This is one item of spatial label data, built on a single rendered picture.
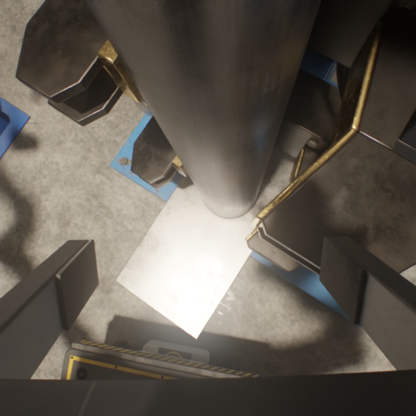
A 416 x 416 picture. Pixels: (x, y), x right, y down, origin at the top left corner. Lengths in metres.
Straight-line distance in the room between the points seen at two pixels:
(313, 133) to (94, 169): 1.07
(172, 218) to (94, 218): 0.43
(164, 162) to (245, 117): 0.56
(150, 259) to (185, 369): 0.43
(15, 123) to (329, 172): 1.68
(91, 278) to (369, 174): 0.32
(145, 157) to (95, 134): 0.75
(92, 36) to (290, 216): 0.36
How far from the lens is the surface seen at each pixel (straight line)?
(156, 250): 1.24
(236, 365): 1.30
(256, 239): 0.82
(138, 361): 1.13
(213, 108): 0.32
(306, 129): 0.82
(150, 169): 0.89
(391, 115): 0.42
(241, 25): 0.23
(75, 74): 0.47
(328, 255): 0.17
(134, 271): 1.26
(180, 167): 0.86
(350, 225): 0.37
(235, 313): 1.37
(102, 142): 1.59
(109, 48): 0.46
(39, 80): 0.49
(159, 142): 0.91
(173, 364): 1.10
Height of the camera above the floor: 1.35
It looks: 79 degrees down
